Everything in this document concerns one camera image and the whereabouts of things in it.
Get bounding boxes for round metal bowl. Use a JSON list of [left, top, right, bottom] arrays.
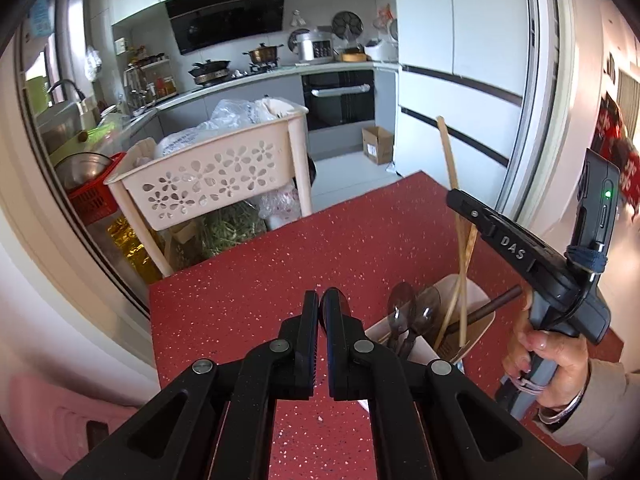
[[54, 152, 115, 191]]

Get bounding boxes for white sliding door frame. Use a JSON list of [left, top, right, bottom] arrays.
[[0, 0, 576, 391]]

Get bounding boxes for black wok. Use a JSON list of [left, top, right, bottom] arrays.
[[189, 59, 233, 86]]

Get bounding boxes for gold foil bag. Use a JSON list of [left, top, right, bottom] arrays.
[[107, 215, 161, 281]]

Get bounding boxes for silver bracelet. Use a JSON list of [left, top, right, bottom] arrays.
[[537, 385, 587, 426]]

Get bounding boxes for pale pink utensil holder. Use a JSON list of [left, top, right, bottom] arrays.
[[362, 272, 497, 376]]

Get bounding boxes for spice rack with bottles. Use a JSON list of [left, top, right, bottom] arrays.
[[122, 50, 176, 111]]

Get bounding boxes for silver rice cooker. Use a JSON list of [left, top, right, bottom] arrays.
[[290, 30, 335, 65]]

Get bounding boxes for black range hood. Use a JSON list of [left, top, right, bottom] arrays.
[[165, 0, 289, 56]]

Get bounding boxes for person's right hand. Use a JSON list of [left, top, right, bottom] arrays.
[[502, 292, 593, 411]]

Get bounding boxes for small cardboard box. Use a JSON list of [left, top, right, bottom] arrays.
[[362, 125, 396, 165]]

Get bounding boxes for round black divided tray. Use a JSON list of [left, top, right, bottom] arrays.
[[332, 11, 363, 38]]

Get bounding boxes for stack of pink plastic stools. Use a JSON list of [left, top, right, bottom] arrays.
[[7, 372, 141, 480]]

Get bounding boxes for clear plastic bags bundle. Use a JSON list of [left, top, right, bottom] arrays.
[[155, 97, 291, 161]]

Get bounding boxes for red plastic crate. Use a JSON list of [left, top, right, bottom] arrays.
[[67, 152, 128, 226]]

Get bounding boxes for blue printed bag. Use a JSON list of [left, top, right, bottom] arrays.
[[30, 0, 56, 38]]

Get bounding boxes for beige flower-cutout basket cart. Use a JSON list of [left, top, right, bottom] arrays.
[[104, 102, 315, 278]]

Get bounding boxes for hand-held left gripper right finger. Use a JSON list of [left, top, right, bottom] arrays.
[[320, 287, 583, 480]]

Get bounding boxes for dark translucent spoon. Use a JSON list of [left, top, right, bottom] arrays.
[[407, 287, 442, 357]]

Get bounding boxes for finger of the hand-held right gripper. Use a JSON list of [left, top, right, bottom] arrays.
[[446, 190, 501, 241]]

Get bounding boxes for metal spoons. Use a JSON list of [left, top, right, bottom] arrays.
[[387, 282, 417, 353]]

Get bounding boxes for grey kitchen counter cabinets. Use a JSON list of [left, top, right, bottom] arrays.
[[135, 60, 401, 161]]

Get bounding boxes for black built-in oven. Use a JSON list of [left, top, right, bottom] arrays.
[[301, 69, 376, 133]]

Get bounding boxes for green plastic container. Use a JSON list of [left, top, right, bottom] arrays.
[[25, 75, 51, 116]]

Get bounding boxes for hanging clear plastic bag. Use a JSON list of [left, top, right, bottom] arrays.
[[85, 45, 103, 81]]

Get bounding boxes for red hanging decoration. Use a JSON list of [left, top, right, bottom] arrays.
[[595, 92, 640, 221]]

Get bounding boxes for black kitchen faucet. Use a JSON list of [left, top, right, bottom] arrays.
[[47, 79, 86, 106]]

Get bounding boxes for bronze cooking pot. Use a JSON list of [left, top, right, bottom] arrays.
[[243, 44, 283, 66]]

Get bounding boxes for small white kitchen appliance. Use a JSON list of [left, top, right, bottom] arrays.
[[364, 37, 400, 63]]

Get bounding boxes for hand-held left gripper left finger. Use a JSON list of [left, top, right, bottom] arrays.
[[62, 289, 321, 480]]

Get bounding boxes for bag of green vegetables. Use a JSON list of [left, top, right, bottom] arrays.
[[200, 200, 268, 261]]

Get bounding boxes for dark brown chopstick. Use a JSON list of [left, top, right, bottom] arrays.
[[446, 285, 524, 335]]

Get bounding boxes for white refrigerator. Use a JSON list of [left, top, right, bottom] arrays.
[[390, 0, 531, 211]]

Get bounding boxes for person's right forearm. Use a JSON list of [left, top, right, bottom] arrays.
[[540, 360, 640, 461]]

